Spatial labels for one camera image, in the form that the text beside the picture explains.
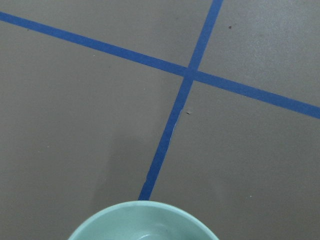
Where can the green bowl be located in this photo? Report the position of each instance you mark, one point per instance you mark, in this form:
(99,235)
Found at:
(142,220)

